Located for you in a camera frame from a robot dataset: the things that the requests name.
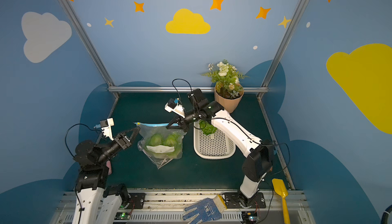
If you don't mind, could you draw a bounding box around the green chinese cabbage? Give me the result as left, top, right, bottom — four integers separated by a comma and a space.
199, 120, 217, 135

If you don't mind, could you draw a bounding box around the blue-zip bag with cabbages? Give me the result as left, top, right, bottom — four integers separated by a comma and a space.
135, 122, 186, 169

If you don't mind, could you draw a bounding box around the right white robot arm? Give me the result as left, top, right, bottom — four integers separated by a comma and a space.
165, 89, 274, 200

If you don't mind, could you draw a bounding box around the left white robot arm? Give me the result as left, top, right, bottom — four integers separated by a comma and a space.
72, 127, 140, 224

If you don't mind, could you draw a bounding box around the white perforated plastic basket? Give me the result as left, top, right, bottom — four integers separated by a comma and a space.
194, 128, 236, 160

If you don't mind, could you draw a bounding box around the potted artificial flower plant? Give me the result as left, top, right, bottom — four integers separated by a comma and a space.
202, 60, 247, 113

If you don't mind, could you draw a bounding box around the blue dotted work glove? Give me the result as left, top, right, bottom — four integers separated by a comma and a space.
182, 195, 227, 224

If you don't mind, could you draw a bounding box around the yellow plastic shovel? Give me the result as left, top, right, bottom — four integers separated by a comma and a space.
272, 179, 291, 224

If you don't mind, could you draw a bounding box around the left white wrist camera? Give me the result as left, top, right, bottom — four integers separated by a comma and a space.
99, 118, 114, 140

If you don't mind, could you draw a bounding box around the aluminium frame back rail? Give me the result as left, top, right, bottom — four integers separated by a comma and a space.
108, 86, 268, 93

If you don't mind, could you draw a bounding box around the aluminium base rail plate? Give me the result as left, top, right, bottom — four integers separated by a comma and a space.
50, 189, 316, 224

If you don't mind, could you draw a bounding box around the blue garden fork wooden handle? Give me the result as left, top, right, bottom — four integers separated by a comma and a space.
268, 145, 275, 172

